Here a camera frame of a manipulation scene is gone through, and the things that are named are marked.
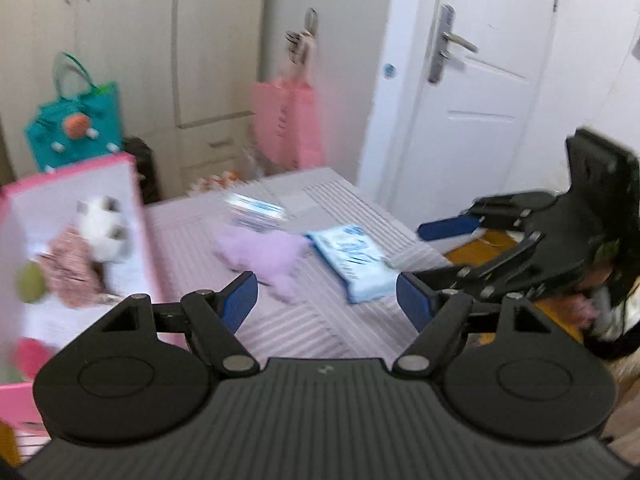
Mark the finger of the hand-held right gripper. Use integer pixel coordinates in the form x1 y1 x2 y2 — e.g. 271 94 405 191
416 191 559 242
400 232 546 300

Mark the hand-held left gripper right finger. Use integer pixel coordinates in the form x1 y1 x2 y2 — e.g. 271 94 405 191
392 272 568 377

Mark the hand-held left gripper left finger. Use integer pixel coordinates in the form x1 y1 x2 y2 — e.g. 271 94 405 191
70 271 261 377

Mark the purple plush cloth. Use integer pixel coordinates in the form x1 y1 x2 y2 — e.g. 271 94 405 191
215 225 313 305

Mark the blue white wipes pack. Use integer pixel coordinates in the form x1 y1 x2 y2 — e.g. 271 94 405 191
305 225 401 305

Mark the pink cardboard box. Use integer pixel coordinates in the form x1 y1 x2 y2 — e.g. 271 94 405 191
0 152 186 433

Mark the white panda plush toy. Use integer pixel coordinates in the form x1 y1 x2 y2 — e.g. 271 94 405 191
75 195 133 263

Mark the pink floral cloth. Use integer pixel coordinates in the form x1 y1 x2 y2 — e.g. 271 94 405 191
42 227 108 309

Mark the green makeup sponge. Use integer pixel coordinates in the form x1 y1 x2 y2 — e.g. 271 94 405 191
15 262 48 305

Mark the pink pom-pom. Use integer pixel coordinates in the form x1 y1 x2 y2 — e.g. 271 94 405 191
12 337 56 378

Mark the white door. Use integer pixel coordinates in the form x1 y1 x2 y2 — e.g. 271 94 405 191
385 0 561 241

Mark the striped tablecloth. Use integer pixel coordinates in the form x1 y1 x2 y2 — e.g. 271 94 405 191
147 167 451 361

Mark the small blue white tissue pack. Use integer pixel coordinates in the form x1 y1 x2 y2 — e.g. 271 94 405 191
225 192 288 233

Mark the white plastic bag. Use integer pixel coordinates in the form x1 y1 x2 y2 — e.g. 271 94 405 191
192 147 261 193

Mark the black suitcase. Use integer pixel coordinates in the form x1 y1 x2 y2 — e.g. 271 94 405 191
122 136 161 205

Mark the pink shopping bag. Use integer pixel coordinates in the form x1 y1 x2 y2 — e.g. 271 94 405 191
250 35 326 168

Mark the teal tote bag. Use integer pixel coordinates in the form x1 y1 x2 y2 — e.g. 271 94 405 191
25 52 123 173

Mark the beige three-door wardrobe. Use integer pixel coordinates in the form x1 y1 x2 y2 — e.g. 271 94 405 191
0 0 271 201

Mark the silver door handle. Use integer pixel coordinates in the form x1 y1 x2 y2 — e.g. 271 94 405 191
428 5 479 85

